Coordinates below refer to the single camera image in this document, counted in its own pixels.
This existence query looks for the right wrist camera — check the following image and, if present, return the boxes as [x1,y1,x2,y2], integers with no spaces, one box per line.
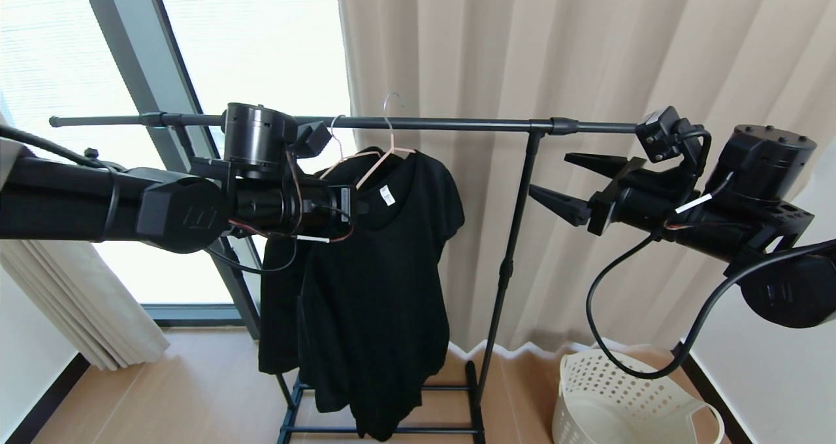
[635,106,711,170]

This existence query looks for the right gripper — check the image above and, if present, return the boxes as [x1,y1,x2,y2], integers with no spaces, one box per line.
[529,152,745,252]

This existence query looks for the beige curtain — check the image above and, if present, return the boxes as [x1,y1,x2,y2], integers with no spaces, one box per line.
[0,111,170,372]
[338,0,836,357]

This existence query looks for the white laundry basket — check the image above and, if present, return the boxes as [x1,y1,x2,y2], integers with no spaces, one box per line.
[552,348,726,444]

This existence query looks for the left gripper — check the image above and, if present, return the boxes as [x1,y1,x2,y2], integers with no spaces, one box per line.
[232,183,359,239]

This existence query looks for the black shirt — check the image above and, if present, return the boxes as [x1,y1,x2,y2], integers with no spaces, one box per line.
[297,149,466,441]

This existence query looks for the pink clothes hanger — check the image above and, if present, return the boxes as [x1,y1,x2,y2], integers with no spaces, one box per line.
[356,93,417,190]
[320,116,383,180]

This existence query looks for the black cable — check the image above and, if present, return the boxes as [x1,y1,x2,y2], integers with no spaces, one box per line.
[586,232,836,381]
[0,124,105,169]

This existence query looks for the black shorts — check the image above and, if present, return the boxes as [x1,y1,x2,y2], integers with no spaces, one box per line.
[258,147,387,376]

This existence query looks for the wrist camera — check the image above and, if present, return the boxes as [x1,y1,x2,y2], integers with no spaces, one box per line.
[635,106,711,170]
[292,121,332,159]

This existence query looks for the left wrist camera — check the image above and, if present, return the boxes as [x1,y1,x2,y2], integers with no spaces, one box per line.
[292,121,332,159]

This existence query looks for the window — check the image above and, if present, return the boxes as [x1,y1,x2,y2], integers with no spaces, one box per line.
[0,0,358,327]

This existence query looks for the black clothes rack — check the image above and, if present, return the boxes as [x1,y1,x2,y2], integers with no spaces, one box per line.
[49,112,644,444]

